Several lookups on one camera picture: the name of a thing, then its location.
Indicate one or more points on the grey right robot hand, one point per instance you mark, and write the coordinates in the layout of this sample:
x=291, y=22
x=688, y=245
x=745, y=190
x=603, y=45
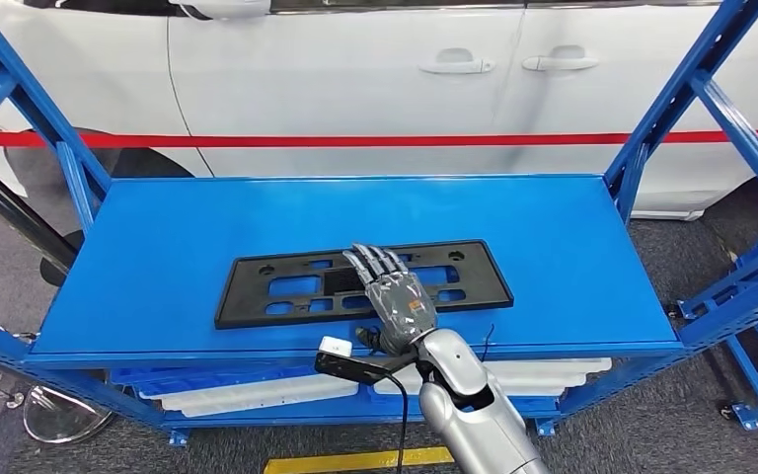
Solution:
x=398, y=301

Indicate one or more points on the black plastic plate frame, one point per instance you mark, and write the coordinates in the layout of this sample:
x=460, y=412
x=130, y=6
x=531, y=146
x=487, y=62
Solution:
x=255, y=307

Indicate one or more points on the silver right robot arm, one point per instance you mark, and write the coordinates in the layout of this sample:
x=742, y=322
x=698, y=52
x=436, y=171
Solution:
x=464, y=405

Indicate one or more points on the blue metal shelf rack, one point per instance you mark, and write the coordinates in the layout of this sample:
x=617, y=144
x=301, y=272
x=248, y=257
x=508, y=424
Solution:
x=748, y=392
x=157, y=261

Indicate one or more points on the white plastic bin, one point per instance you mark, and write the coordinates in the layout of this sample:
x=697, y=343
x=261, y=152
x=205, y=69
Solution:
x=255, y=402
x=516, y=383
x=549, y=368
x=255, y=387

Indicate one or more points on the white car with red stripe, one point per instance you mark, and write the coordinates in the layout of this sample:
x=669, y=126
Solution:
x=353, y=85

